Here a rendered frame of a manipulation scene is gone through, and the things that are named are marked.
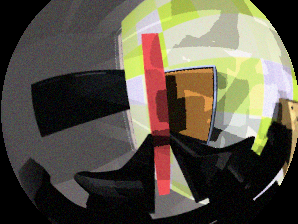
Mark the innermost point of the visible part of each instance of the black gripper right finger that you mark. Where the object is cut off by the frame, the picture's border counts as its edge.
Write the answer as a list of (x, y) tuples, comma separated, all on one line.
[(203, 166)]

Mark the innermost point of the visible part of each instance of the red lid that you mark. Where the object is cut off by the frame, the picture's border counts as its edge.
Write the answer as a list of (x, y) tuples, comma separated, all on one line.
[(155, 84)]

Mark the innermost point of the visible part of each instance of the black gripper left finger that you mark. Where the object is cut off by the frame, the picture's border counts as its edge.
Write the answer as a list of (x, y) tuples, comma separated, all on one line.
[(134, 180)]

